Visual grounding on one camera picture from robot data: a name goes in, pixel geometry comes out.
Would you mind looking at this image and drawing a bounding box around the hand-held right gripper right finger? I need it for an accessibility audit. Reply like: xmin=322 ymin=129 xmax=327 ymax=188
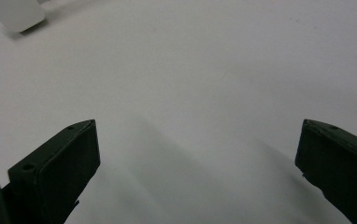
xmin=294 ymin=119 xmax=357 ymax=224

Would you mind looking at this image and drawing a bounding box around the white plastic container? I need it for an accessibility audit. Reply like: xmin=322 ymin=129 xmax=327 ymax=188
xmin=0 ymin=0 xmax=47 ymax=34

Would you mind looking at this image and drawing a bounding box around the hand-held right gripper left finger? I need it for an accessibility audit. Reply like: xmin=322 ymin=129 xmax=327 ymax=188
xmin=2 ymin=119 xmax=101 ymax=224

